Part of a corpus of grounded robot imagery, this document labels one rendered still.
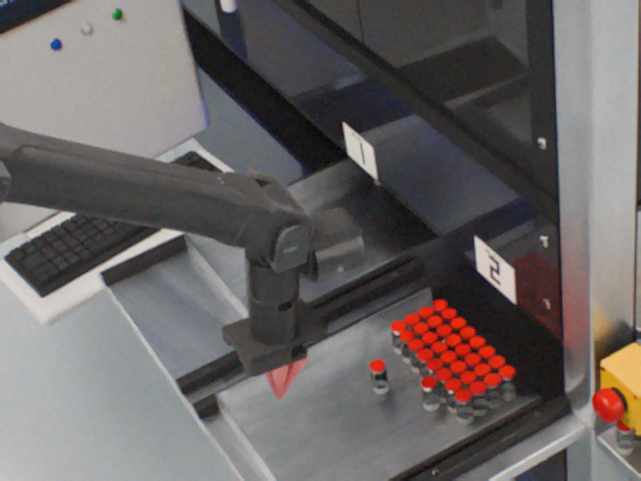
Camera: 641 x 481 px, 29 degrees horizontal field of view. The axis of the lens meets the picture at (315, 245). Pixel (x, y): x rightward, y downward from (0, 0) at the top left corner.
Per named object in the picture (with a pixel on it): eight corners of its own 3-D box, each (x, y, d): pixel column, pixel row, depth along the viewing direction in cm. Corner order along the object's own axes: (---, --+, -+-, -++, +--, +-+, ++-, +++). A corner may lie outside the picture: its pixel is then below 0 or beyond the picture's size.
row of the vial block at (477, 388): (417, 334, 175) (414, 310, 172) (491, 411, 162) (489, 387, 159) (403, 341, 174) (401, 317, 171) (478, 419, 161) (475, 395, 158)
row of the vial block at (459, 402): (403, 341, 174) (401, 317, 171) (477, 420, 161) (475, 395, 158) (390, 347, 174) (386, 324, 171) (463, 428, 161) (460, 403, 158)
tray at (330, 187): (371, 164, 207) (369, 147, 205) (462, 243, 188) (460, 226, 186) (188, 250, 197) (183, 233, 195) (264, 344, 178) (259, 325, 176)
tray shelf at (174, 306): (358, 159, 211) (356, 151, 210) (633, 407, 162) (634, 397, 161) (98, 281, 197) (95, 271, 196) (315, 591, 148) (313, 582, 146)
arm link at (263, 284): (234, 238, 131) (259, 266, 127) (291, 219, 134) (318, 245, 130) (237, 290, 135) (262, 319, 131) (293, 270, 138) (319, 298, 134)
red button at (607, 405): (612, 397, 149) (612, 374, 146) (635, 417, 146) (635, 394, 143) (587, 412, 147) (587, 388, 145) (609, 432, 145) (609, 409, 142)
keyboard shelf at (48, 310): (182, 140, 239) (179, 129, 237) (267, 201, 220) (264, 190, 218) (-27, 255, 221) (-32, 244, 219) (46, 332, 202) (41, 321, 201)
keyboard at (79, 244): (196, 155, 230) (193, 143, 228) (238, 185, 220) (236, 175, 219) (4, 261, 214) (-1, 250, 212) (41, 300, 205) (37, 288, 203)
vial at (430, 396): (434, 396, 165) (431, 372, 162) (443, 407, 164) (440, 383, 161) (420, 404, 165) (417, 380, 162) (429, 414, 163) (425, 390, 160)
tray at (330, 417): (431, 304, 179) (429, 286, 177) (541, 414, 161) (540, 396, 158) (219, 410, 169) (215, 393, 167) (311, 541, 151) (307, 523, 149)
